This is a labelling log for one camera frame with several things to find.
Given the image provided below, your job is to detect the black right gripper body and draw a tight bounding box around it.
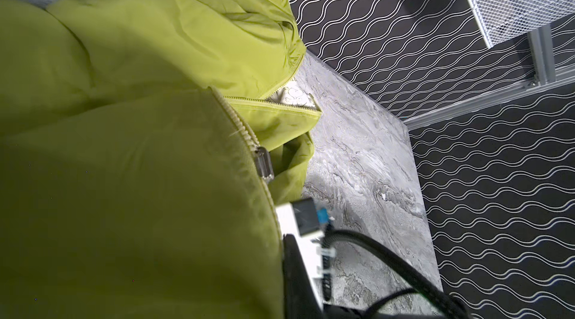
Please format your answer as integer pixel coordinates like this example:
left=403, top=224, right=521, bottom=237
left=282, top=235, right=325, bottom=319

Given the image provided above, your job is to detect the lime green printed jacket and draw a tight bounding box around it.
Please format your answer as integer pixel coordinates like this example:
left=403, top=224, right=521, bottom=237
left=1, top=0, right=320, bottom=318

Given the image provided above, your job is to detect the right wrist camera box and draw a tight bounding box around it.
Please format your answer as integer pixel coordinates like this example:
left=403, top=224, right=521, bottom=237
left=275, top=198, right=335, bottom=308

